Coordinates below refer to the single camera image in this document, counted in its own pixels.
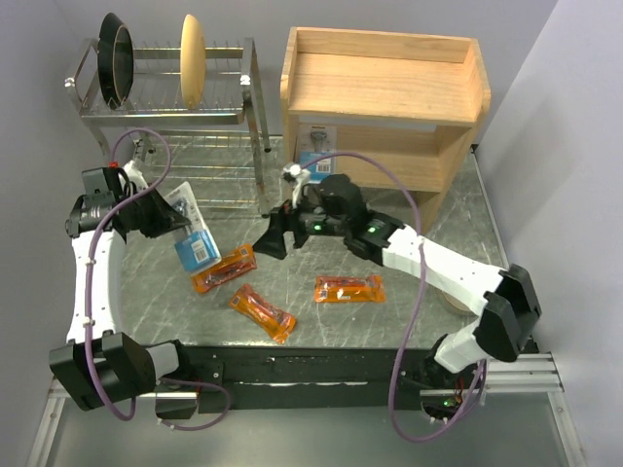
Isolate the black plate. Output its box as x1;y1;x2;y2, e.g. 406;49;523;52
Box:
97;13;134;110

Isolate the beige wooden plate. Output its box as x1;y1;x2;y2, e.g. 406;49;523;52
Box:
179;14;205;110

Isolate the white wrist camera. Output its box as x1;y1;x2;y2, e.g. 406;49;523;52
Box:
108;160;148;198
281;162;311;209

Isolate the beige ceramic bowl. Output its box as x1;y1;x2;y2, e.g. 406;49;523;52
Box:
441;292;475;316

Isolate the wooden two-tier shelf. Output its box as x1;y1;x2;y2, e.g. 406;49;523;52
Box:
280;26;492;232

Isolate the metal dish rack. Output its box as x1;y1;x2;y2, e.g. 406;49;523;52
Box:
64;38;272;216

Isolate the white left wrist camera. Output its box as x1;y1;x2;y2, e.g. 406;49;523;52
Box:
108;160;148;198

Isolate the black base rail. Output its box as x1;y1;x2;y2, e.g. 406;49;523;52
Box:
133;342;483;414

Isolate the orange razor pack right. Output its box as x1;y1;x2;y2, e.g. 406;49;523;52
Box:
314;274;385;304

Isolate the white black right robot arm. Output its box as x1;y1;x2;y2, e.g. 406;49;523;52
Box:
253;174;541;387

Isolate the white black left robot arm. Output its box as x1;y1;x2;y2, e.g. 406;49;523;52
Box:
49;162;194;411

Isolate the aluminium frame rail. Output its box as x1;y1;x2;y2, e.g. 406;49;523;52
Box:
28;354;567;466

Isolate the orange razor pack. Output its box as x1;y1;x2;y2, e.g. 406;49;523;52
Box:
314;274;385;304
229;283;297;344
191;243;257;294

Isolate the orange razor pack left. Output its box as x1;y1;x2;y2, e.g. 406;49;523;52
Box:
191;243;257;294

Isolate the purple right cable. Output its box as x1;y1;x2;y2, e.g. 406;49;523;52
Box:
388;151;488;443

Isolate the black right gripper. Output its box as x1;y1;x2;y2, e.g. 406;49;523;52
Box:
251;186;348;260

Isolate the blue razor blister pack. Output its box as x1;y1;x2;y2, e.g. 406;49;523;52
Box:
165;181;222;274
294;124;337;183

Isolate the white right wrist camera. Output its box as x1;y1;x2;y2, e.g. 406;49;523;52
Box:
281;162;311;209

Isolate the orange razor pack middle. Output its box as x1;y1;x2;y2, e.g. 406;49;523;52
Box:
229;283;297;344

